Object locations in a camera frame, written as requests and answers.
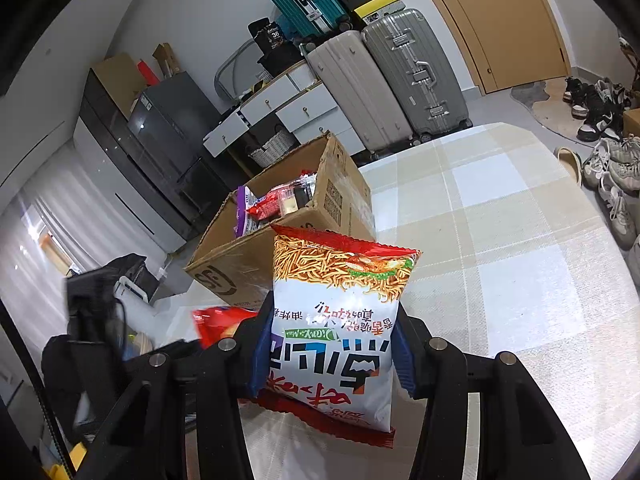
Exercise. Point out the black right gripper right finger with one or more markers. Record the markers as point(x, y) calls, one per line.
point(519, 434)

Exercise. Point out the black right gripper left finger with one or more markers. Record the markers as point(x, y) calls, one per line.
point(144, 434)

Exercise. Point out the noodle snack bag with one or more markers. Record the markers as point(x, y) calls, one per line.
point(335, 306)

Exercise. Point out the red cookie packet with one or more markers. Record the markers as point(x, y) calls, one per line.
point(278, 202)

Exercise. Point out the red snack bag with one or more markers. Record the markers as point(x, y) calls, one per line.
point(216, 323)

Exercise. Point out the white curtain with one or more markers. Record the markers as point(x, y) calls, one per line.
point(59, 223)

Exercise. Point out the checked tablecloth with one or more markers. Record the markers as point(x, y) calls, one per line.
point(514, 258)

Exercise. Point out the black glass cabinet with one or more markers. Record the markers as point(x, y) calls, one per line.
point(110, 94)

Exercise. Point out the woven laundry basket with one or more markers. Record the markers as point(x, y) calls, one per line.
point(277, 146)

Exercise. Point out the dark grey refrigerator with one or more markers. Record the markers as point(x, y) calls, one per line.
point(170, 121)

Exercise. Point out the beige slipper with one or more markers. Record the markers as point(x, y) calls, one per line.
point(571, 163)

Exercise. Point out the white drawer desk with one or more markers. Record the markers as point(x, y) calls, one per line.
point(300, 101)

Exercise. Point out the black white sneaker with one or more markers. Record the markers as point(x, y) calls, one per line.
point(602, 116)

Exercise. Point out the round door mat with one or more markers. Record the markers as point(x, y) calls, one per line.
point(544, 101)

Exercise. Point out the beige hard suitcase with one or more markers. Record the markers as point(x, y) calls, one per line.
point(349, 72)

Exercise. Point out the silver hard suitcase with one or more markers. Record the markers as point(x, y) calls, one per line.
point(418, 72)

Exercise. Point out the yellow black shoe box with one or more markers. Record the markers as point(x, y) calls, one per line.
point(376, 9)

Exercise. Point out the wooden door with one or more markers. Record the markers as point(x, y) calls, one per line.
point(506, 43)

